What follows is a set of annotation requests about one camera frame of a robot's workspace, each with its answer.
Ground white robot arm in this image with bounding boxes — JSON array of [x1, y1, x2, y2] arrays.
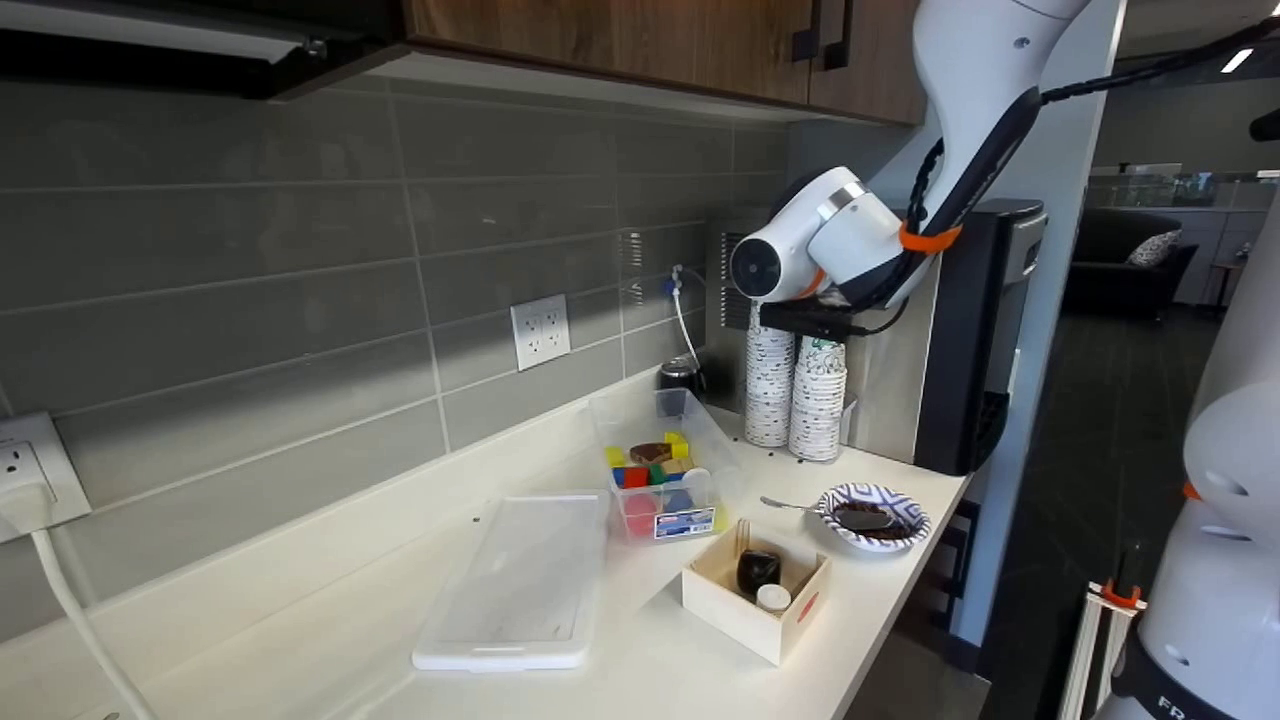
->
[[731, 0, 1280, 720]]

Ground black round object in box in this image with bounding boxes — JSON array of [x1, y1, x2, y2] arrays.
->
[[734, 551, 781, 596]]

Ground white wall switch plate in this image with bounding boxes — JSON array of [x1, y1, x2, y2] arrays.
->
[[512, 294, 571, 367]]

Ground small wooden box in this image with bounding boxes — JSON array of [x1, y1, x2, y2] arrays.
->
[[681, 520, 831, 665]]

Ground tall paper cup stack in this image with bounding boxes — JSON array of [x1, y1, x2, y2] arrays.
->
[[744, 329, 793, 448]]

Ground metal spoon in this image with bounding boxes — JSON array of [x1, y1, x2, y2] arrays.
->
[[758, 496, 816, 513]]

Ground clear box of coloured blocks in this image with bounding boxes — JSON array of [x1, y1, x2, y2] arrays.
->
[[583, 386, 738, 544]]

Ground black coffee machine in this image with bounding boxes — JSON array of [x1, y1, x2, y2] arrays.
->
[[915, 199, 1048, 477]]

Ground white round object in box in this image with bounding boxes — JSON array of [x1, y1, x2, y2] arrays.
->
[[755, 585, 793, 613]]

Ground white power cable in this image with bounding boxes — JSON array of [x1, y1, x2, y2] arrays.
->
[[27, 523, 150, 720]]

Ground white wall outlet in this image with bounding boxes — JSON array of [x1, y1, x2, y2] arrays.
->
[[0, 413, 90, 544]]

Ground white plastic box lid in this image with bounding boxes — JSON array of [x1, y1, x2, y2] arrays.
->
[[411, 496, 609, 672]]

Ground wooden upper cabinet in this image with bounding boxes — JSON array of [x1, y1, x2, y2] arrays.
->
[[404, 0, 923, 122]]

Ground short paper cup stack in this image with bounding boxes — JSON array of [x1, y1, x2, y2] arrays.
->
[[788, 337, 849, 462]]

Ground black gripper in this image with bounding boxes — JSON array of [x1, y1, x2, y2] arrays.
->
[[758, 299, 900, 341]]

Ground patterned paper plate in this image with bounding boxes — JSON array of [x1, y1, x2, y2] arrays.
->
[[809, 482, 927, 557]]

